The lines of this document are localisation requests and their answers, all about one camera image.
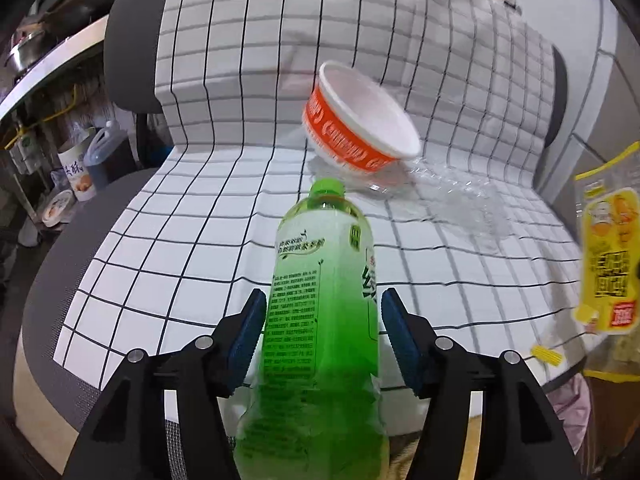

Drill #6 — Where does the green tea plastic bottle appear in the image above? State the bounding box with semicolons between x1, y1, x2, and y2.
234;178;388;479

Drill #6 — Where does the yellow snack packet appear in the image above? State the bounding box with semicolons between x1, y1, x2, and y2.
574;142;639;334

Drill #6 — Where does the pink trash bag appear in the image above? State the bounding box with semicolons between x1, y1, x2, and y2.
547;374;591;454

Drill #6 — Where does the steel kitchen shelf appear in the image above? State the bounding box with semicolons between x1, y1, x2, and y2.
0;15;110;118

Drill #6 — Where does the dark grey office chair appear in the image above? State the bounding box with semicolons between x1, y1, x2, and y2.
19;0;606;480

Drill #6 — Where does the white black grid cloth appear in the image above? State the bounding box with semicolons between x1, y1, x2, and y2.
52;0;604;394

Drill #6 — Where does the clear plastic wrapper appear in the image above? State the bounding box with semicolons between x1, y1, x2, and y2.
308;156;513;243

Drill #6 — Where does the blue capped jug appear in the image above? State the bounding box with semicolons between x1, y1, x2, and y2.
84;120;137;191

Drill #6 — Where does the orange white paper bowl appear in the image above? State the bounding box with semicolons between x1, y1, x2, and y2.
302;61;421;174

